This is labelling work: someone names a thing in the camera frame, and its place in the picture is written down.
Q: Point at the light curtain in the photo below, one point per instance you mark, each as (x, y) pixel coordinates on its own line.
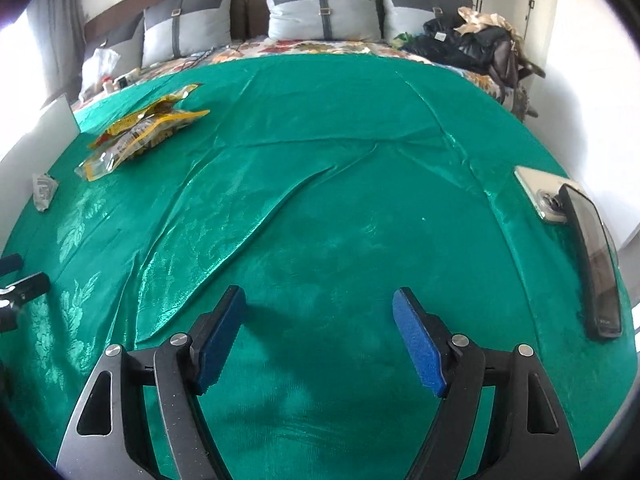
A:
(60, 20)

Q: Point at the small yellow snack packet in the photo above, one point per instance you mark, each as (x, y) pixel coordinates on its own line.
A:
(150, 106)

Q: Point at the pale long printed snack packet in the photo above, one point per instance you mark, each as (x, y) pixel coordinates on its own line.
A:
(44, 192)

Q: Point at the black screen device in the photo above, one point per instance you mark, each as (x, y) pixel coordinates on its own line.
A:
(595, 270)

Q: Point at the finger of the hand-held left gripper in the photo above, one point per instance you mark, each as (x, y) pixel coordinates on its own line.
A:
(10, 262)
(30, 286)

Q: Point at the large yellow snack packet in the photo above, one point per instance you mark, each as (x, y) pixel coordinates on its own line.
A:
(135, 140)

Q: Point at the small white bottle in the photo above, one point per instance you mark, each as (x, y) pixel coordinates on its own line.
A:
(107, 85)

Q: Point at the brown bag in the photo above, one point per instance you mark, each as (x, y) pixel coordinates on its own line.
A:
(505, 60)

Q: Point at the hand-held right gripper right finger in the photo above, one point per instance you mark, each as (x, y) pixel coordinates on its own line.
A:
(420, 340)

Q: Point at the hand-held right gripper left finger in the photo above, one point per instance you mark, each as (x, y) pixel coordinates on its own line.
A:
(222, 340)

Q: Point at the floral bed sheet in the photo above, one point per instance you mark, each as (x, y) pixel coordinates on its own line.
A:
(310, 47)

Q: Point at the pile of dark clothes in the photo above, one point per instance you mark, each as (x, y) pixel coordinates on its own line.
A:
(450, 42)

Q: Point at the tan crumpled cloth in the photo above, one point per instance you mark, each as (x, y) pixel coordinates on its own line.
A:
(480, 17)

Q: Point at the clear plastic bag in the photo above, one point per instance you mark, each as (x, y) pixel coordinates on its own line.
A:
(100, 67)

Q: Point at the grey two-tone pillow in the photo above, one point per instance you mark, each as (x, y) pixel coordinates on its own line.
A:
(320, 10)
(115, 45)
(420, 5)
(190, 25)

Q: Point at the green patterned bedspread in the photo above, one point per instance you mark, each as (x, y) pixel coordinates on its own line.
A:
(325, 185)

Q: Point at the white storage box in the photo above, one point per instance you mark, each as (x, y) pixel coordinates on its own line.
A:
(40, 135)

